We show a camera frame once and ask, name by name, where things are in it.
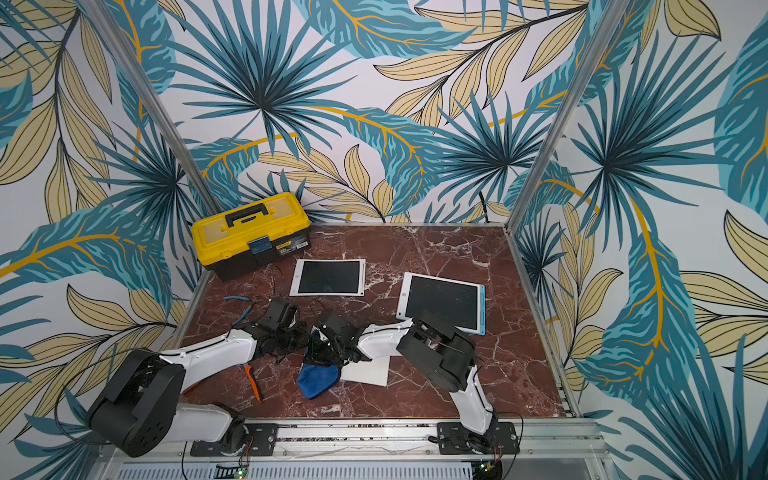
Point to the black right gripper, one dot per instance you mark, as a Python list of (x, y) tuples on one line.
[(327, 346)]

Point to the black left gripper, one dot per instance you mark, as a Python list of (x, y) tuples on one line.
[(305, 334)]

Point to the blue microfiber cloth black trim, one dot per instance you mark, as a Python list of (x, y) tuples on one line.
[(320, 367)]

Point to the white drawing tablet front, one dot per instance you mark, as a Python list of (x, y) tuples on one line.
[(374, 372)]

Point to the white drawing tablet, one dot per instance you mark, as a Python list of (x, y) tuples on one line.
[(314, 277), (374, 372)]

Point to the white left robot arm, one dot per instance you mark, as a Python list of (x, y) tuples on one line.
[(140, 406)]

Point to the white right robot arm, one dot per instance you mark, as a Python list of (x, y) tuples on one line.
[(444, 354)]

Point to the blue framed drawing tablet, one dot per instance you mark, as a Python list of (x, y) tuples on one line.
[(460, 303)]

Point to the yellow black toolbox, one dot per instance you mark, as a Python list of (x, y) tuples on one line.
[(242, 240)]

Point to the orange handled cutter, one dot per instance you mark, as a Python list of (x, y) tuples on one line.
[(250, 375)]

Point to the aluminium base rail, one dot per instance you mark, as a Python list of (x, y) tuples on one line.
[(549, 448)]

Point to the left aluminium corner post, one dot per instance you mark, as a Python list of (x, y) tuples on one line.
[(119, 45)]

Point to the aluminium corner post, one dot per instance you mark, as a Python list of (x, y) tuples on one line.
[(119, 45), (594, 50)]

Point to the right aluminium corner post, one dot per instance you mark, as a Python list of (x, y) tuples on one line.
[(594, 50)]

